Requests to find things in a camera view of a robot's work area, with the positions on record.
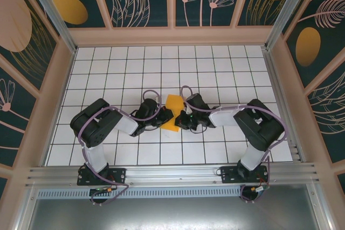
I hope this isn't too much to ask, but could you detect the aluminium side rail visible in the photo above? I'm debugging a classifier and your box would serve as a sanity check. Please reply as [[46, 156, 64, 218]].
[[263, 48, 307, 163]]

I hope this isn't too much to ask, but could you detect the grey slotted cable duct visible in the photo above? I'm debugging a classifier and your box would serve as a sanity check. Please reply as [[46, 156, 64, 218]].
[[34, 186, 243, 199]]

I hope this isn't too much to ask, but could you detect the aluminium frame post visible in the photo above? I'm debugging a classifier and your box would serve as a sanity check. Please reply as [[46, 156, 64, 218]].
[[264, 0, 308, 50], [21, 0, 78, 54]]

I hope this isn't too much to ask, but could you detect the grey metal panel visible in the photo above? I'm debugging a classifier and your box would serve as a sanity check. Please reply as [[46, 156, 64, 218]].
[[16, 197, 332, 230]]

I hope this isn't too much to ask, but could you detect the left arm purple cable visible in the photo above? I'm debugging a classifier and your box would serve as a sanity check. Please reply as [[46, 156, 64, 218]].
[[76, 89, 163, 206]]

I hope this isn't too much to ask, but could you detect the orange square paper sheet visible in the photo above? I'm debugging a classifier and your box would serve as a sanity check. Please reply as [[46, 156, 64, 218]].
[[158, 94, 185, 134]]

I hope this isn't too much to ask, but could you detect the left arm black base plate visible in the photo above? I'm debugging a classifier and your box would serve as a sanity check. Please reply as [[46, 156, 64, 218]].
[[77, 168, 127, 186]]

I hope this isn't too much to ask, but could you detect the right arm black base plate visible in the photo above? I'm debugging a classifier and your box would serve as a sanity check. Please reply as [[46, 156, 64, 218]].
[[220, 165, 270, 184]]

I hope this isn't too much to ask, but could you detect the small power connector board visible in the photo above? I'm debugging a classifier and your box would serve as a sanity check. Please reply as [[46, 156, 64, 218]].
[[249, 185, 270, 196], [88, 186, 119, 196]]

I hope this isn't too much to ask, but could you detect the aluminium mounting rail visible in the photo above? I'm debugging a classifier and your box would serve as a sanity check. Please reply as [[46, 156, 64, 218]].
[[25, 163, 321, 187]]

